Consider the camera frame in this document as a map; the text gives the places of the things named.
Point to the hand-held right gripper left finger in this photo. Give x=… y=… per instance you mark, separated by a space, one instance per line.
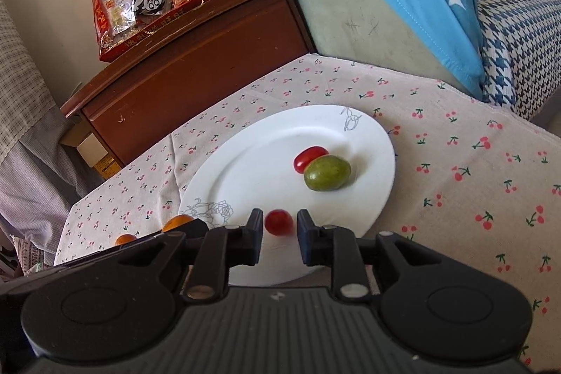
x=257 y=230

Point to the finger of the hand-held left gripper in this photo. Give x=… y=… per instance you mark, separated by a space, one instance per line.
x=195 y=225

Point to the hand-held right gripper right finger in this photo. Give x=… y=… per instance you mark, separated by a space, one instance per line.
x=303 y=234

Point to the small orange mandarin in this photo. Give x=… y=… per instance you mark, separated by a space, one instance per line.
x=175 y=222
x=125 y=239

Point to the round red cherry tomato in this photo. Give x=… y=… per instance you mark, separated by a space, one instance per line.
x=278 y=222

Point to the white plate with flower drawing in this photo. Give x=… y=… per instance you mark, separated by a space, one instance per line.
x=271 y=163

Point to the green lime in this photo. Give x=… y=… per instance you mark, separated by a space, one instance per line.
x=327 y=173

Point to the oblong red cherry tomato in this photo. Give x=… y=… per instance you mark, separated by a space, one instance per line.
x=307 y=158

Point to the pale lavender cloth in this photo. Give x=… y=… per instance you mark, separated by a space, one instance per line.
x=39 y=181

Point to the cardboard box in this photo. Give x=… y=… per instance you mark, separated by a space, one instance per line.
x=94 y=150

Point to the brown wooden cabinet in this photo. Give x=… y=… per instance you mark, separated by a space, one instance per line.
x=188 y=63

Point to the cherry print tablecloth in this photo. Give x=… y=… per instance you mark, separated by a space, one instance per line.
x=460 y=163

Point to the checked curtain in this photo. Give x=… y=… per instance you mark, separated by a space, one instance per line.
x=22 y=85

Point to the green sofa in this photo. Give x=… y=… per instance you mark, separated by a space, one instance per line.
x=350 y=19

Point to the houndstooth blanket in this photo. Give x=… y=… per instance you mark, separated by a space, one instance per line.
x=517 y=45

